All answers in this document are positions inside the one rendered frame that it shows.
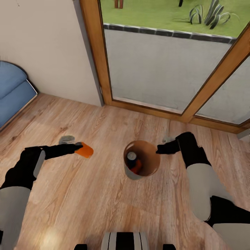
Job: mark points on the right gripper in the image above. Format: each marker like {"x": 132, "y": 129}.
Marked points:
{"x": 165, "y": 149}

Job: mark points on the trash can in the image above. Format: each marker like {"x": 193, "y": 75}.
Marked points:
{"x": 147, "y": 154}

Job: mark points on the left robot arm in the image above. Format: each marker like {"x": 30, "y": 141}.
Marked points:
{"x": 15, "y": 191}

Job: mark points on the robot trunk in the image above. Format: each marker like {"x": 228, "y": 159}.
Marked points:
{"x": 125, "y": 241}

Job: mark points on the door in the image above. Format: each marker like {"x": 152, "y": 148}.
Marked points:
{"x": 183, "y": 60}

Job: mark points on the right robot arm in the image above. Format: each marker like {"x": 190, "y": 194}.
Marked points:
{"x": 210, "y": 201}

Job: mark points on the sofa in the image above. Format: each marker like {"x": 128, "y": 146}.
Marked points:
{"x": 15, "y": 92}

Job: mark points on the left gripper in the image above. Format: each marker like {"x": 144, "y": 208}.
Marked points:
{"x": 64, "y": 149}

